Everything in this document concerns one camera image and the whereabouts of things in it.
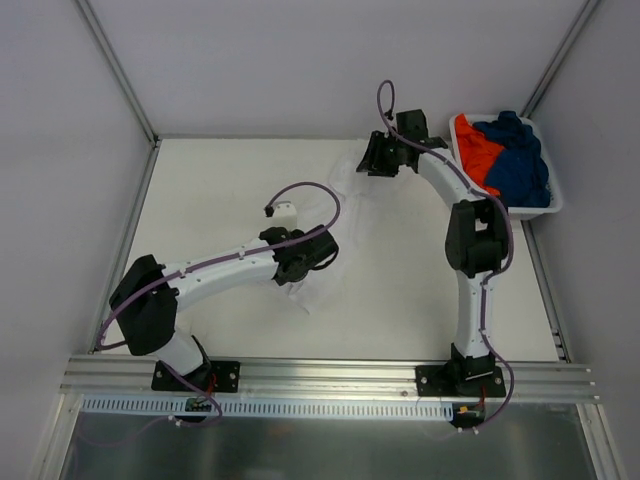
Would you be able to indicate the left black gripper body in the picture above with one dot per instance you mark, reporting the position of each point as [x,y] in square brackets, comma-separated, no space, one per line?
[314,248]

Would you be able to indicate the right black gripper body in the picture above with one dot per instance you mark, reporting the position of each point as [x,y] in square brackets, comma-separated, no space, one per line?
[382,154]

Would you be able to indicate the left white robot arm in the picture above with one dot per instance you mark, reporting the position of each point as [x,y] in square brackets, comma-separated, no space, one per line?
[149,297]

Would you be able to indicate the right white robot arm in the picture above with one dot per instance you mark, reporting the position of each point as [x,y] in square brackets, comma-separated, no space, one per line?
[478,244]

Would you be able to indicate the orange t shirt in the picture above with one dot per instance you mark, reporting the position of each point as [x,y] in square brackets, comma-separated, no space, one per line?
[477,154]

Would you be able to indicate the blue t shirt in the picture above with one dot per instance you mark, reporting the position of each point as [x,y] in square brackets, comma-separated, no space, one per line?
[519,173]

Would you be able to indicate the white plastic basket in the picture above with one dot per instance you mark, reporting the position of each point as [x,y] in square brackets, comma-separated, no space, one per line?
[553,185]

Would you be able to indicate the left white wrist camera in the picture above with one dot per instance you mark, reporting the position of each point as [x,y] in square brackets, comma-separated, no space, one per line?
[284,215]

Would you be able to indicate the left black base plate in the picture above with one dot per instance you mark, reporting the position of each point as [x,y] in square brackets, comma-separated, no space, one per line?
[217,376]

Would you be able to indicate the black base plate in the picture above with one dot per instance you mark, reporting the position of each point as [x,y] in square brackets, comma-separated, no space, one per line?
[217,376]
[442,381]

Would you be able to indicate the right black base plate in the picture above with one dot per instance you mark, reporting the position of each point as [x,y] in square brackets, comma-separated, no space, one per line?
[442,381]

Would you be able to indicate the white slotted cable duct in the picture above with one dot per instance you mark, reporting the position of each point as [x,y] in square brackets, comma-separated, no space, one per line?
[269,408]

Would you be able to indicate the aluminium mounting rail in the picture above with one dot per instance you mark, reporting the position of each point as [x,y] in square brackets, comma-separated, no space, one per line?
[534,382]

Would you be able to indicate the right aluminium frame post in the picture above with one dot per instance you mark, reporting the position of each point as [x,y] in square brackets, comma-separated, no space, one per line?
[569,40]

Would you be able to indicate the aluminium frame post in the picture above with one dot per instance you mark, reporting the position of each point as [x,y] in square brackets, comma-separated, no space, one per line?
[104,46]
[569,40]

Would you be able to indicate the left aluminium frame post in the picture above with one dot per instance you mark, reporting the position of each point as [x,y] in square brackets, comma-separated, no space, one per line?
[104,46]

